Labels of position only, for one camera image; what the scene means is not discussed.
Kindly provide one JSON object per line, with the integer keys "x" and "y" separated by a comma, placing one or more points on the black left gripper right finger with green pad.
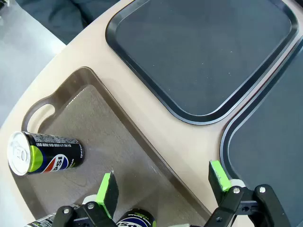
{"x": 219, "y": 177}

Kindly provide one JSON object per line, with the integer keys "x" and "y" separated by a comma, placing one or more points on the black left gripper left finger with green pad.
{"x": 107, "y": 196}

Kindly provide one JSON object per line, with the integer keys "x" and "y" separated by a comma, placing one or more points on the black Pepsi soda can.
{"x": 136, "y": 218}
{"x": 42, "y": 221}
{"x": 59, "y": 153}

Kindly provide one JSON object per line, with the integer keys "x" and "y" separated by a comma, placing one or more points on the black plastic serving tray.
{"x": 201, "y": 59}
{"x": 272, "y": 130}

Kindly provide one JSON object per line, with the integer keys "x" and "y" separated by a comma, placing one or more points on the person's dark clothing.
{"x": 59, "y": 14}

